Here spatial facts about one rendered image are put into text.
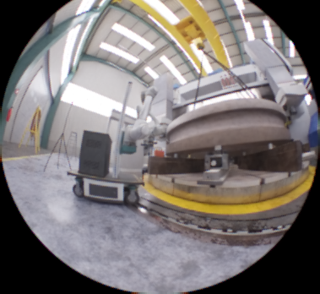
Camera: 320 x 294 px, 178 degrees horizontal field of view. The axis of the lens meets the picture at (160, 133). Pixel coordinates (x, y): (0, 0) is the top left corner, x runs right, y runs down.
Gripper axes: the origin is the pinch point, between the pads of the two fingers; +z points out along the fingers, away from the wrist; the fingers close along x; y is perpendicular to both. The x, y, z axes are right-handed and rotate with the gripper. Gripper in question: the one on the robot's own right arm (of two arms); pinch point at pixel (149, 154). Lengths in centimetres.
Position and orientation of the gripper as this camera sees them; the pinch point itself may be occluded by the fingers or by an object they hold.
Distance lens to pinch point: 141.6
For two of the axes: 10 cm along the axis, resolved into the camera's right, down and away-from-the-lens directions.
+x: 3.6, -2.4, -9.0
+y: -9.3, -1.4, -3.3
